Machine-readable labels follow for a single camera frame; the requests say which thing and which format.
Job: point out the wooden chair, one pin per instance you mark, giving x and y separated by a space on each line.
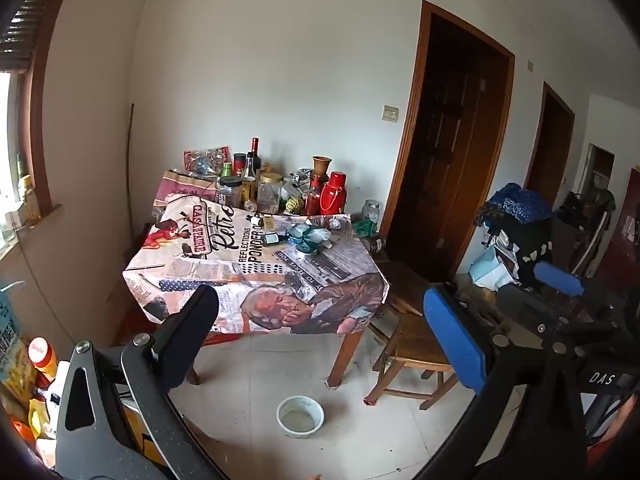
405 285
415 345

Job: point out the clear bag of snacks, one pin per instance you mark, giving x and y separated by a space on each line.
205 160

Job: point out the maroon door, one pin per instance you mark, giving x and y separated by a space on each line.
625 240

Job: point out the white bowl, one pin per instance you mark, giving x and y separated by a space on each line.
300 432

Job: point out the narrow wooden door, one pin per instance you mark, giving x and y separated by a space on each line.
550 145

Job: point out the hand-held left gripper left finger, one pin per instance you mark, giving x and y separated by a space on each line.
185 340

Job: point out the person's right forearm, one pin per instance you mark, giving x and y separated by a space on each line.
617 425

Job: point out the black bag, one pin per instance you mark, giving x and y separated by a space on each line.
530 250

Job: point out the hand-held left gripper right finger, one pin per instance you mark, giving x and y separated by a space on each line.
452 340

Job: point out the brown ceramic vase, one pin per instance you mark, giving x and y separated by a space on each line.
322 167

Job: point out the green glass bottle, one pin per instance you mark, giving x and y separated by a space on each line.
21 167

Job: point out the black handbag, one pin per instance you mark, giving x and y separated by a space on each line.
571 210

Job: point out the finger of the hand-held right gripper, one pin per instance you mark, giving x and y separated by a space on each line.
557 277
522 302

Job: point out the glass jar with gold lid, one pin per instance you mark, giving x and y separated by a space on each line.
270 195

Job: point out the blue cloth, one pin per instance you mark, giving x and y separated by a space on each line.
517 205

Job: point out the dark canister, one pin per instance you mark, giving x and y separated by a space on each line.
240 165

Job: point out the round patterned tin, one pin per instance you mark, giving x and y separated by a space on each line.
338 223

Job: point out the wall light switch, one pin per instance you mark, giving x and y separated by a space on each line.
390 113

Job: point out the dark wine bottle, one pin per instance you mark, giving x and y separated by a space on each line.
255 157

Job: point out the pink printed sack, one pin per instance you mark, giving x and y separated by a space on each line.
182 187

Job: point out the green plastic bag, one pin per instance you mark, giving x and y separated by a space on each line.
365 227

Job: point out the small dark bottle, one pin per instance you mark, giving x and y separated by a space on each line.
272 239

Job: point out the dark jar with black lid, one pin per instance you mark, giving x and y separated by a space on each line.
231 192

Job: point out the yellow label bottle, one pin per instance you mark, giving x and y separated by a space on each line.
248 187

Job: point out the red thermos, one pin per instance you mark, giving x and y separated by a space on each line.
334 197

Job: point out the light blue bag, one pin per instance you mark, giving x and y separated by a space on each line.
492 270

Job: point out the dark wooden door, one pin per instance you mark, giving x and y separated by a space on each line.
450 135

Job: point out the orange cap bottle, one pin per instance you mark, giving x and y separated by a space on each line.
42 355

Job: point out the small white bottle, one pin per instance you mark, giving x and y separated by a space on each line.
259 221

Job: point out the blue and yellow printed box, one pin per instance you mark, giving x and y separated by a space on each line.
11 340

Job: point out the brown jar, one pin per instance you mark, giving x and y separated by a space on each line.
376 243

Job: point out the crumpled clear plastic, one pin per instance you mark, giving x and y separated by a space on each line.
310 232

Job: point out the wooden framed window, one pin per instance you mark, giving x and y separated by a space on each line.
40 110

